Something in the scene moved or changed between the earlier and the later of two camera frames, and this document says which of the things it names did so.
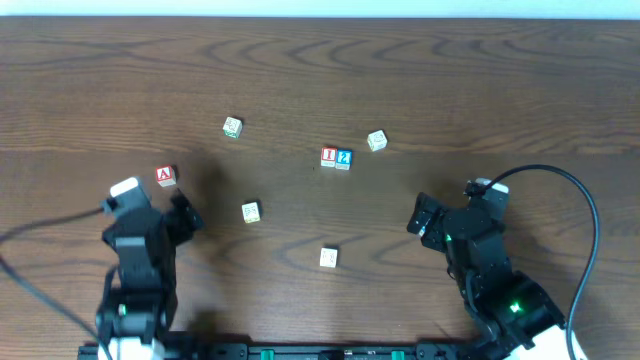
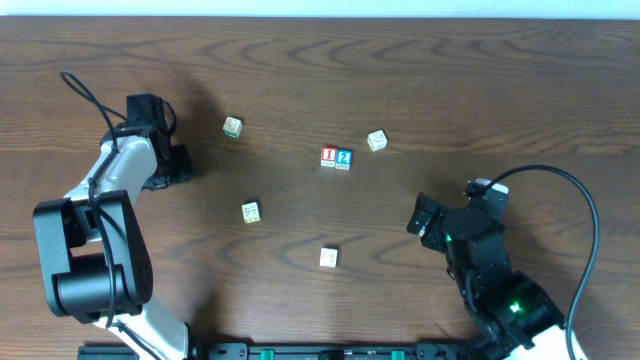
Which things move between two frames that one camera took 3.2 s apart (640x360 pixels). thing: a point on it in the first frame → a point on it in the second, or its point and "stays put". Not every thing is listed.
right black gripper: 433,226 stays put
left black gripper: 167,223 → 176,163
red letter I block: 328,156 stays put
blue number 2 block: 344,159 stays put
